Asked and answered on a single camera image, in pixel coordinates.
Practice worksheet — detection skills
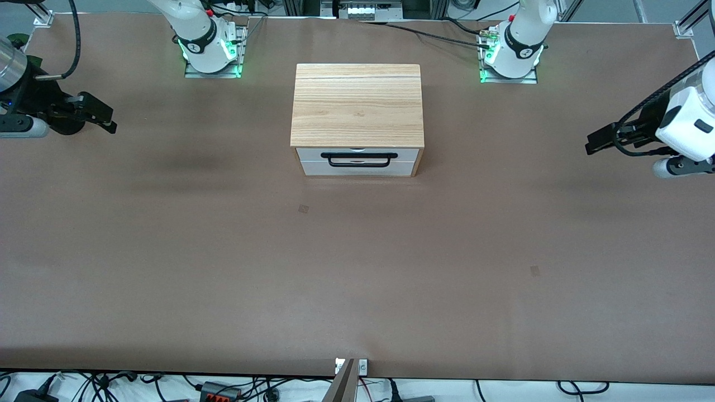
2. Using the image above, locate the white drawer with black handle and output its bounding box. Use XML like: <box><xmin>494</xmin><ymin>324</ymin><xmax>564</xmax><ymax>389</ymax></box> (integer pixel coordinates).
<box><xmin>295</xmin><ymin>147</ymin><xmax>421</xmax><ymax>169</ymax></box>

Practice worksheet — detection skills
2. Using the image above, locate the light wooden drawer cabinet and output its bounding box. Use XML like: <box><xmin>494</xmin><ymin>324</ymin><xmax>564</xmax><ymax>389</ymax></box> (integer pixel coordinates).
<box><xmin>290</xmin><ymin>63</ymin><xmax>426</xmax><ymax>178</ymax></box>

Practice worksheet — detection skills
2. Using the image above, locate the white terminal block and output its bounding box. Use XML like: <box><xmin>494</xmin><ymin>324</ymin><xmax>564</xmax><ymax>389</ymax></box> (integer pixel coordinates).
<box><xmin>340</xmin><ymin>1</ymin><xmax>382</xmax><ymax>21</ymax></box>

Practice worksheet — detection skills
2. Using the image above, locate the black power adapter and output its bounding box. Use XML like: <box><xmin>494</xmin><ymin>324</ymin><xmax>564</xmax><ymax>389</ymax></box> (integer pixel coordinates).
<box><xmin>13</xmin><ymin>388</ymin><xmax>60</xmax><ymax>402</ymax></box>

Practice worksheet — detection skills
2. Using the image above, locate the black box with red connectors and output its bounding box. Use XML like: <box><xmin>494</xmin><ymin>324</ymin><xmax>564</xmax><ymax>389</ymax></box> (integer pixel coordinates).
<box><xmin>199</xmin><ymin>381</ymin><xmax>242</xmax><ymax>402</ymax></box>

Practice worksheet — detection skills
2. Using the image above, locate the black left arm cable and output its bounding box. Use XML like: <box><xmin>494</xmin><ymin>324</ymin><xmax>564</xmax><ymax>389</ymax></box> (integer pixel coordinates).
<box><xmin>613</xmin><ymin>55</ymin><xmax>715</xmax><ymax>158</ymax></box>

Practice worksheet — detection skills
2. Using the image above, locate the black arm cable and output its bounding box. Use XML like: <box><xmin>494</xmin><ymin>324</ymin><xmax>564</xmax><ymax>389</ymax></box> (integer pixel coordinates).
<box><xmin>613</xmin><ymin>55</ymin><xmax>715</xmax><ymax>158</ymax></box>
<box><xmin>34</xmin><ymin>0</ymin><xmax>82</xmax><ymax>82</ymax></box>

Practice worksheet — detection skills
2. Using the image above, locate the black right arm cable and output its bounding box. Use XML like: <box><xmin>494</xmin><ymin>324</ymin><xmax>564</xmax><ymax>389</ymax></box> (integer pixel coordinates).
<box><xmin>34</xmin><ymin>0</ymin><xmax>82</xmax><ymax>82</ymax></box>

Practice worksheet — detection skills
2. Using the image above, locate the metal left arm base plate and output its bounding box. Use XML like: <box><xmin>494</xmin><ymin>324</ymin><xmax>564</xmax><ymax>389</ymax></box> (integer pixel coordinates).
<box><xmin>479</xmin><ymin>27</ymin><xmax>538</xmax><ymax>85</ymax></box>

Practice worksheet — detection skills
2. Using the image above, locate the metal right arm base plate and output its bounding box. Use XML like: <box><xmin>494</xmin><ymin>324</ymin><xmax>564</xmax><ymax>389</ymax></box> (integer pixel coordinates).
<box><xmin>184</xmin><ymin>23</ymin><xmax>247</xmax><ymax>79</ymax></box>

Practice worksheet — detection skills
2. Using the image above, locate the black cable across table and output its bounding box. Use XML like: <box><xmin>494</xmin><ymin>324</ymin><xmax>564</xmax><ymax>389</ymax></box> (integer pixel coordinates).
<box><xmin>362</xmin><ymin>20</ymin><xmax>498</xmax><ymax>51</ymax></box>

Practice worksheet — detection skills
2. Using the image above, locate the black looped floor cable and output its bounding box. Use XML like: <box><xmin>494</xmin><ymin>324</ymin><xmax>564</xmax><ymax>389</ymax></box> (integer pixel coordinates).
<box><xmin>557</xmin><ymin>380</ymin><xmax>611</xmax><ymax>395</ymax></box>

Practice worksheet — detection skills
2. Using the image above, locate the small metal bracket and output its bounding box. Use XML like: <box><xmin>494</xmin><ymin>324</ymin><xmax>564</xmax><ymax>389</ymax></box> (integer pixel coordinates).
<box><xmin>335</xmin><ymin>358</ymin><xmax>369</xmax><ymax>375</ymax></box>

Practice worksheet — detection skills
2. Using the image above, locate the wooden post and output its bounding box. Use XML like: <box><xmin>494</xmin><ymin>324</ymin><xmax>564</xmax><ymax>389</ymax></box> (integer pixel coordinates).
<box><xmin>321</xmin><ymin>358</ymin><xmax>358</xmax><ymax>402</ymax></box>

